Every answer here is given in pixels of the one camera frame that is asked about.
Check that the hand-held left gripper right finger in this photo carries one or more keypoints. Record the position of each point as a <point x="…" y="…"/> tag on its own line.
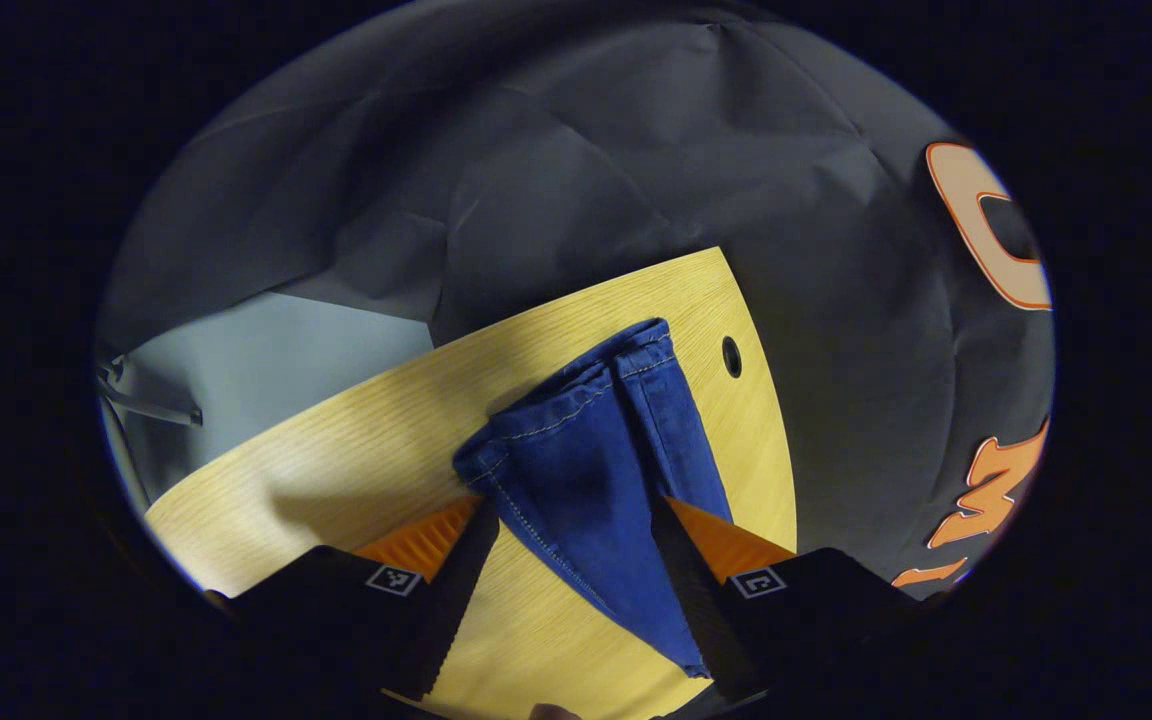
<point x="701" y="600"/>

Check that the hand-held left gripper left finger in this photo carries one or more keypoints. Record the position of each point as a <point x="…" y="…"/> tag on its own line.
<point x="451" y="600"/>

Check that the blue denim jeans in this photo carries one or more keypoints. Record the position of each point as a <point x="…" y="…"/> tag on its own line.
<point x="586" y="480"/>

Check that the black office chair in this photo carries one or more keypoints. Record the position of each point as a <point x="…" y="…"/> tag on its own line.
<point x="176" y="414"/>

